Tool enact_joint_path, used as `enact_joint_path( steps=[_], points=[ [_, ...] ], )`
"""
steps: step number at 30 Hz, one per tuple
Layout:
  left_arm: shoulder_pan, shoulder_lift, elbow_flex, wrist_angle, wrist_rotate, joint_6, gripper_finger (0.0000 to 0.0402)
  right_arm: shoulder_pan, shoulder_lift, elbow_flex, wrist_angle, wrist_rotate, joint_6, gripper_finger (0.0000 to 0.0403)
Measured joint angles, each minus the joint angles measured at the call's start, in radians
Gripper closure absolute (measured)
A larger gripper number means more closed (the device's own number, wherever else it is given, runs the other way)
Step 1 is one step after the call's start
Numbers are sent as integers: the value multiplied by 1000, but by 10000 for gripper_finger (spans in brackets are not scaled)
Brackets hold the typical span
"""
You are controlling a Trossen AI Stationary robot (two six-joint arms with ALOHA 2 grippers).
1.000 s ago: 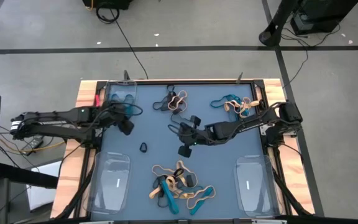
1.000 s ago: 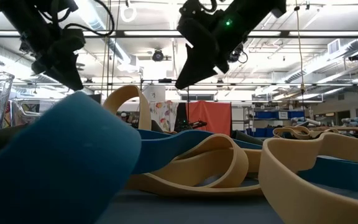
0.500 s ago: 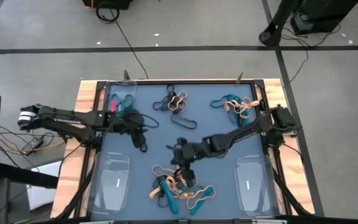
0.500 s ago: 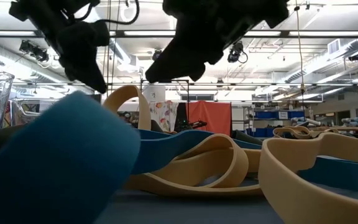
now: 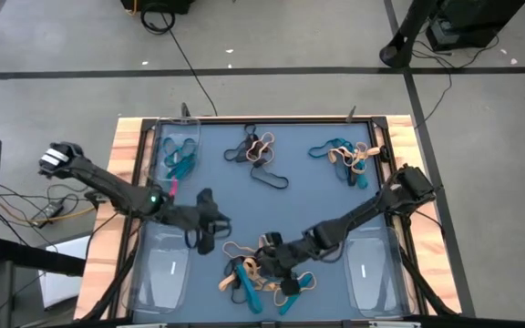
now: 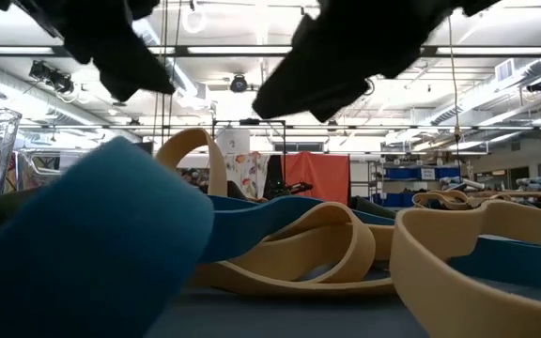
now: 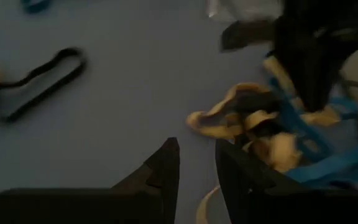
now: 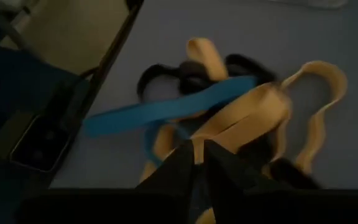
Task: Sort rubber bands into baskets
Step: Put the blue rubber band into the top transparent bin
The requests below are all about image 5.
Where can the black floor tape line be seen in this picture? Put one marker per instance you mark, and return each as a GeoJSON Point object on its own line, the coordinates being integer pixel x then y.
{"type": "Point", "coordinates": [107, 73]}
{"type": "Point", "coordinates": [417, 109]}

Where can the dark navy rubber band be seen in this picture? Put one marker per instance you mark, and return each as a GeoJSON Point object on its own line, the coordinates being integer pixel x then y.
{"type": "Point", "coordinates": [346, 175]}

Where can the black frame upright post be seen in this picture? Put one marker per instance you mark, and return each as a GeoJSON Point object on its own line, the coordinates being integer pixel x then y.
{"type": "Point", "coordinates": [351, 116]}
{"type": "Point", "coordinates": [185, 110]}

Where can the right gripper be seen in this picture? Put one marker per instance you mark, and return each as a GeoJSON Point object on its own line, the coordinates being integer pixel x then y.
{"type": "Point", "coordinates": [290, 269]}

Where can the black power adapter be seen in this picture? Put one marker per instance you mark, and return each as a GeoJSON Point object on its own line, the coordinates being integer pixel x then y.
{"type": "Point", "coordinates": [49, 210]}

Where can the black diagonal frame strut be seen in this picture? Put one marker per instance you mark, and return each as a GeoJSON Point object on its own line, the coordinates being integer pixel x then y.
{"type": "Point", "coordinates": [116, 282]}
{"type": "Point", "coordinates": [426, 287]}

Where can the beige elastic band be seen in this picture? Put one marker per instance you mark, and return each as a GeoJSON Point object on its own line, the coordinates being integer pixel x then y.
{"type": "Point", "coordinates": [262, 149]}

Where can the black floor equipment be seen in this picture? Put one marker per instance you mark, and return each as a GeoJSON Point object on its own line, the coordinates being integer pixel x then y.
{"type": "Point", "coordinates": [176, 5]}

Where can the white sheet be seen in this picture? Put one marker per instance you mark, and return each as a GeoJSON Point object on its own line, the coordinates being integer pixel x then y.
{"type": "Point", "coordinates": [62, 287]}

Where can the black frame beam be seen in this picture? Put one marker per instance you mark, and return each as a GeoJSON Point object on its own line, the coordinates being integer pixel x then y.
{"type": "Point", "coordinates": [290, 325]}

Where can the black flat bar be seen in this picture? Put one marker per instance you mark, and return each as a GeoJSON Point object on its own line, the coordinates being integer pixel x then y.
{"type": "Point", "coordinates": [39, 259]}

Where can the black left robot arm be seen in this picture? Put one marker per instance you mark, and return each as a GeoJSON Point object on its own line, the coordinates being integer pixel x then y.
{"type": "Point", "coordinates": [107, 184]}

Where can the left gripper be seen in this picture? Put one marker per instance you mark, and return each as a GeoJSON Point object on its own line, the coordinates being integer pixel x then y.
{"type": "Point", "coordinates": [205, 202]}

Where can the black equipment case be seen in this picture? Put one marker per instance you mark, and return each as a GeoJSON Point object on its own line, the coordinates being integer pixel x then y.
{"type": "Point", "coordinates": [472, 23]}

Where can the clear plastic basket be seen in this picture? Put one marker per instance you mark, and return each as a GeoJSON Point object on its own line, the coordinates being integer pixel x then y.
{"type": "Point", "coordinates": [153, 291]}
{"type": "Point", "coordinates": [192, 125]}
{"type": "Point", "coordinates": [381, 296]}

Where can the black thin rubber band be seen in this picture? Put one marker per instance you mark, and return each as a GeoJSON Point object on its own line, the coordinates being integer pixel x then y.
{"type": "Point", "coordinates": [250, 136]}
{"type": "Point", "coordinates": [243, 146]}
{"type": "Point", "coordinates": [285, 184]}

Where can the tan flat rubber band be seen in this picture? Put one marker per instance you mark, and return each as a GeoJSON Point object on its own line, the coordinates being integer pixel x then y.
{"type": "Point", "coordinates": [226, 284]}

